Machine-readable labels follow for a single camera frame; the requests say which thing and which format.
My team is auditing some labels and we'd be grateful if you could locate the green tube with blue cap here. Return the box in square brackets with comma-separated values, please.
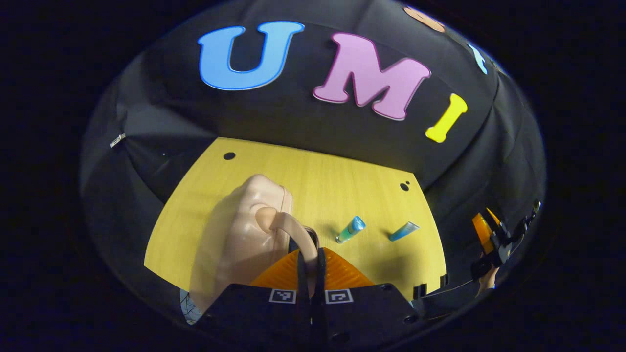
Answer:
[335, 216, 366, 244]

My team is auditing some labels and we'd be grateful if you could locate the translucent blue tube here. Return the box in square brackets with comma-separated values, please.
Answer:
[389, 221, 420, 242]

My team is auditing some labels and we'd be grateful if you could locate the black backdrop cloth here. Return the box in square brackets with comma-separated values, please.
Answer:
[80, 0, 547, 313]

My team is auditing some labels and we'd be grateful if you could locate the pink suitcase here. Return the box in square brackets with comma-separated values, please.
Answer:
[188, 174, 319, 313]

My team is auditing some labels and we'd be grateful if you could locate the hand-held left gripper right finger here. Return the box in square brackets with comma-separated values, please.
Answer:
[315, 247, 421, 345]

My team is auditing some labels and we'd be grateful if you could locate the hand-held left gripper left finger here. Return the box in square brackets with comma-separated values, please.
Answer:
[195, 237, 313, 345]

